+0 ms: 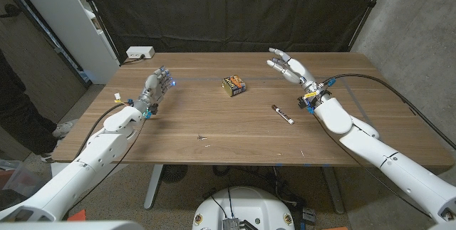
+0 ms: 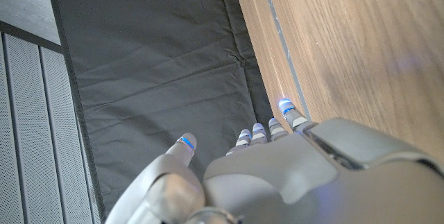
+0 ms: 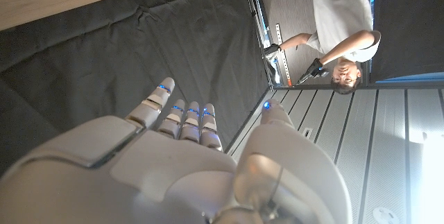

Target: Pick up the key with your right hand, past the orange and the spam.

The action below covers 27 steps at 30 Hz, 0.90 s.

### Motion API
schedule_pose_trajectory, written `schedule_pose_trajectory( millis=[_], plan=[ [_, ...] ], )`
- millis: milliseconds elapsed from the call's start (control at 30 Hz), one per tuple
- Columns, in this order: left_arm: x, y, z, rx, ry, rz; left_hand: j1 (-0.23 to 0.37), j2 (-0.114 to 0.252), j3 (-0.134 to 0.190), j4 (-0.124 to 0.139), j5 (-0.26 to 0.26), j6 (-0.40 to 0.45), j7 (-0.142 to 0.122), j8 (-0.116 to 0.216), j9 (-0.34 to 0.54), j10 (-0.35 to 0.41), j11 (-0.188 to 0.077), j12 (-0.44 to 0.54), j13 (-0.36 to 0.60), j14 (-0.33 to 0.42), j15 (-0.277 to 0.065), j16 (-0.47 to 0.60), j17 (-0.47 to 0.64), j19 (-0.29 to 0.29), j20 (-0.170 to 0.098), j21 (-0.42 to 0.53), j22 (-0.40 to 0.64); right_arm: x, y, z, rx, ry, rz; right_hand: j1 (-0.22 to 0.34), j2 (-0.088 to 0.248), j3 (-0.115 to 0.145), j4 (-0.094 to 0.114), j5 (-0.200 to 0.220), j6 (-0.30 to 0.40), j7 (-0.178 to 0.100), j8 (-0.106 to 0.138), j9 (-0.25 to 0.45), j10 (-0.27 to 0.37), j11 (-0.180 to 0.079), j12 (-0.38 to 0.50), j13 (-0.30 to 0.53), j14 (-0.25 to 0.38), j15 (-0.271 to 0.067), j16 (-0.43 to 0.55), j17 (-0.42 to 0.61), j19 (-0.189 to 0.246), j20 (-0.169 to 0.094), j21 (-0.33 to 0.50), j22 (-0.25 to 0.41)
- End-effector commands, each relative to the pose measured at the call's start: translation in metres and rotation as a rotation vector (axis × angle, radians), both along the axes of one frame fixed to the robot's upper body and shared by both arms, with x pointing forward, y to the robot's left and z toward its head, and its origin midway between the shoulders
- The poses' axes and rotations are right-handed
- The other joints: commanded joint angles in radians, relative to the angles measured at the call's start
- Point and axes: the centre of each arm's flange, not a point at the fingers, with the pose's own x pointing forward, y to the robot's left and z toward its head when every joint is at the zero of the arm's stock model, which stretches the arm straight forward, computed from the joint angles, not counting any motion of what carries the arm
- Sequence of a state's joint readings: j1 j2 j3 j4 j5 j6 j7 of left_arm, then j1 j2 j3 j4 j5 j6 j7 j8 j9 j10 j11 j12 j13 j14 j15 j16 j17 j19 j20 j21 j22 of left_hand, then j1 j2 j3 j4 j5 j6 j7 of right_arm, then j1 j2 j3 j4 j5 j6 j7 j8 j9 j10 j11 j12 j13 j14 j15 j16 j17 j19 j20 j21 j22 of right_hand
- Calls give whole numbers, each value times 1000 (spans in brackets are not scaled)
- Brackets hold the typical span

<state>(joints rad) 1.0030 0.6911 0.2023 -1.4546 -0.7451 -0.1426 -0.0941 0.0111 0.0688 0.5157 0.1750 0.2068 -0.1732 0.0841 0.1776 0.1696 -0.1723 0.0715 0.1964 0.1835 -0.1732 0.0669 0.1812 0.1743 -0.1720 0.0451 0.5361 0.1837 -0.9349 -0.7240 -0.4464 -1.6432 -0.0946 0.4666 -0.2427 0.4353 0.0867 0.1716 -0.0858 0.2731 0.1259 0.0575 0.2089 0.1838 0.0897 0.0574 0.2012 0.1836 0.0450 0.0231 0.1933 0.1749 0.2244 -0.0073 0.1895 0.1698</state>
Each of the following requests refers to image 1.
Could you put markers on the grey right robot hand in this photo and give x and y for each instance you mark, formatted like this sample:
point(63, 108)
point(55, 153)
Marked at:
point(294, 69)

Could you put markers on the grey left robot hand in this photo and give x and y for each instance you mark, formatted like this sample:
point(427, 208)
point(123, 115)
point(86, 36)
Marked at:
point(153, 87)

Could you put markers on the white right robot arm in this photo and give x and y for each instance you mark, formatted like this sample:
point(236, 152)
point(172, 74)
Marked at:
point(392, 166)

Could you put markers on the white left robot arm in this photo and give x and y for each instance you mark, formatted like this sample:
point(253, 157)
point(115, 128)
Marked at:
point(99, 148)

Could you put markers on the white power strip box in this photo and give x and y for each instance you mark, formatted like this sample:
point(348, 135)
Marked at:
point(140, 52)

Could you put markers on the dark marker pen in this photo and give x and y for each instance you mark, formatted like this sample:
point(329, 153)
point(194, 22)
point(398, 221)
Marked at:
point(283, 114)

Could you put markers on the small orange black box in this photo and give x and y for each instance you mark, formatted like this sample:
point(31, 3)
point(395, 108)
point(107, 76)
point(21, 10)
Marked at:
point(234, 85)

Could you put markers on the black backdrop cloth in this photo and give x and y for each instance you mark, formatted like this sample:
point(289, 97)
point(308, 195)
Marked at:
point(231, 9)

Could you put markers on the black round fan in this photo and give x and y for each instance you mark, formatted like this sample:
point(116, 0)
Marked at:
point(174, 173)

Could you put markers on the black backdrop stand pole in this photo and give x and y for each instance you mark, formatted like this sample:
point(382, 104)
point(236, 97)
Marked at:
point(96, 13)
point(370, 4)

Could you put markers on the white cabinet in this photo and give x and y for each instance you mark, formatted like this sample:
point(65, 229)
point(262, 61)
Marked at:
point(67, 20)

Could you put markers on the brown wooden door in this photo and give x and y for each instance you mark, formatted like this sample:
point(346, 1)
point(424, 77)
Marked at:
point(35, 62)

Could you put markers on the person in dark clothes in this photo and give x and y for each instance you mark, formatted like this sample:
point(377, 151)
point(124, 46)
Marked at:
point(18, 116)

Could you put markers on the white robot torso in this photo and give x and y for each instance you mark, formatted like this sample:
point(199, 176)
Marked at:
point(249, 205)

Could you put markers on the small grey floor box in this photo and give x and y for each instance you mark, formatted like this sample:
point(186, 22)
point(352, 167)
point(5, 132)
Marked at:
point(309, 215)

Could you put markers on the clear plastic bin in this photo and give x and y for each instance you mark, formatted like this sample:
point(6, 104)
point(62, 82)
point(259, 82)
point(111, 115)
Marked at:
point(19, 182)

